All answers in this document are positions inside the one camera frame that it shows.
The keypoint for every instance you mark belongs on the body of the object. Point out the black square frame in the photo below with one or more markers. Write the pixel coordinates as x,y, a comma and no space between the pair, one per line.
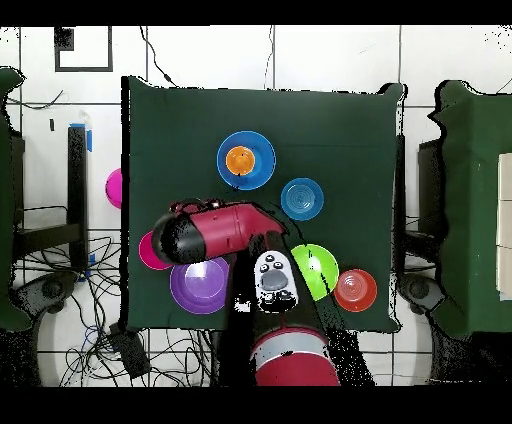
110,48

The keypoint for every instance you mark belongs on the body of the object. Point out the white box stack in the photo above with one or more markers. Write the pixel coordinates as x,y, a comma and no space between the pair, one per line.
506,224

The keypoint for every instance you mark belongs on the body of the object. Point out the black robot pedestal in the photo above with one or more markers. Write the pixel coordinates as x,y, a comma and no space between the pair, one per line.
216,360

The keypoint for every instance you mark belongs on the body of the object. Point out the small pink bowl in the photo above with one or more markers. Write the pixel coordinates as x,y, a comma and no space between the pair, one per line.
146,256

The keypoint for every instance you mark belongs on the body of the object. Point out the large green bowl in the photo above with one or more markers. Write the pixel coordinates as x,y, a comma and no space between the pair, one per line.
320,268

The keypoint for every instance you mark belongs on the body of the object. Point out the large light blue bowl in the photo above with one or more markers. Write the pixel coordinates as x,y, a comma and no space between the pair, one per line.
264,160

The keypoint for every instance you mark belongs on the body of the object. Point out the black pedestal leg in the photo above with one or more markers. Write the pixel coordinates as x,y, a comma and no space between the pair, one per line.
44,290
420,290

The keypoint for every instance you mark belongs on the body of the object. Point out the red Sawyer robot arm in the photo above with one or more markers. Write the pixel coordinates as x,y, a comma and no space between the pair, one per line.
224,232

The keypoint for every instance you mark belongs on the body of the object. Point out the neighbouring green table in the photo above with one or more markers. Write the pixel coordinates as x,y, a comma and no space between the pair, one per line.
472,200
6,200

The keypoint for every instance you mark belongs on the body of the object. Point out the orange cup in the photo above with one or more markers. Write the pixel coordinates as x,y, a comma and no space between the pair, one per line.
240,160

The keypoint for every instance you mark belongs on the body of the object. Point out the magenta bowl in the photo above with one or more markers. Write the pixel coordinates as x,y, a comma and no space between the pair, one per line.
115,188

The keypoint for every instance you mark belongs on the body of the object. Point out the small light blue bowl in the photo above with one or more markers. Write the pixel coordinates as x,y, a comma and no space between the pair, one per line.
302,199

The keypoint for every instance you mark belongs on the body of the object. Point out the orange bowl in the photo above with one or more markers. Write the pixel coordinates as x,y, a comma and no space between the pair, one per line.
356,290

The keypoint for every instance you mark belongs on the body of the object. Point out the black power strip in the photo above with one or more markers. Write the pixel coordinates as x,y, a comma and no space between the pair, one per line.
130,352

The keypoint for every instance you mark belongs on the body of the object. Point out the dark green table cloth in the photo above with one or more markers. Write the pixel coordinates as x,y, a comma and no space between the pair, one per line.
320,120

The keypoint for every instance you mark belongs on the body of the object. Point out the large purple bowl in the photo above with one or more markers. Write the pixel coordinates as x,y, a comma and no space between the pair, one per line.
200,288

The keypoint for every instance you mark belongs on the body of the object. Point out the black metal stand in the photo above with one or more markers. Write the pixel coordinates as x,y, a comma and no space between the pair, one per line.
77,180

